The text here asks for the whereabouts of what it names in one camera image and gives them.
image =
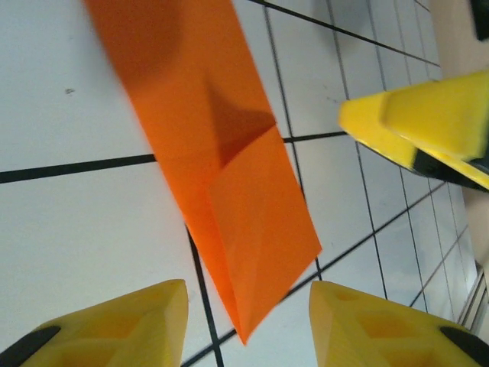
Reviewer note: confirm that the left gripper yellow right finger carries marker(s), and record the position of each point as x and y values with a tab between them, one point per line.
382	336

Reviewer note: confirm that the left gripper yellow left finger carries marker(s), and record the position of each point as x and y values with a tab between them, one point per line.
126	332

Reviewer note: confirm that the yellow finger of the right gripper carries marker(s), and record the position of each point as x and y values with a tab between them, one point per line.
374	130
443	114

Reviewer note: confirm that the orange paper sheet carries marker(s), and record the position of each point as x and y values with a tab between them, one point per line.
191	114

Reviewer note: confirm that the aluminium side rail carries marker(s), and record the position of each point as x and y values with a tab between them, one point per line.
477	302

